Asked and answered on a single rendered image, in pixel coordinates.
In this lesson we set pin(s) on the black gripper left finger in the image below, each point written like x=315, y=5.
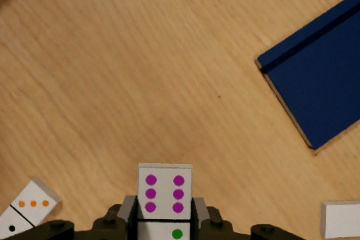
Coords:
x=119, y=224

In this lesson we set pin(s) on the white domino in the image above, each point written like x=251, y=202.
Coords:
x=164, y=193
x=28, y=209
x=340, y=219

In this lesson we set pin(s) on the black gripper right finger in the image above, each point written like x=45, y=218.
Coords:
x=205, y=227

